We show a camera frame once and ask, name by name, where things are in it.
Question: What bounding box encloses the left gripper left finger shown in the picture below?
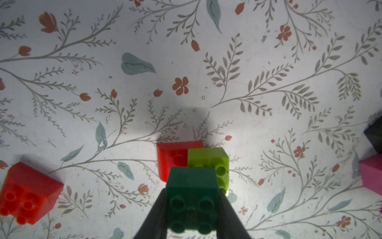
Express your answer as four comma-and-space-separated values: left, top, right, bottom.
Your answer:
133, 189, 168, 239

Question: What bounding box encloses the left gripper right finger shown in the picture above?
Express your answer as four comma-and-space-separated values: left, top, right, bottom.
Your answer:
216, 190, 251, 239

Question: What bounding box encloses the dark green lego brick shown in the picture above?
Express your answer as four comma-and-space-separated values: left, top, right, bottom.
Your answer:
166, 167, 220, 235

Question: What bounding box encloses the light green lego brick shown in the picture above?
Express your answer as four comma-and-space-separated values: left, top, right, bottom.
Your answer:
188, 147, 230, 195

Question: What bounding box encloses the red lego brick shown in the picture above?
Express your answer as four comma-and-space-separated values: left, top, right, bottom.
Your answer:
156, 141, 205, 182

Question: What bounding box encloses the magenta lego brick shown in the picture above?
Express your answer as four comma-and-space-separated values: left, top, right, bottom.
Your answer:
359, 154, 382, 195

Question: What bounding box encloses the red lego brick rounded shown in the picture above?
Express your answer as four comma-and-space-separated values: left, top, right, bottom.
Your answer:
1, 162, 64, 225

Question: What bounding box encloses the black lego brick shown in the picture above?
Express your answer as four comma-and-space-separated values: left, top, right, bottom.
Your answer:
364, 117, 382, 154

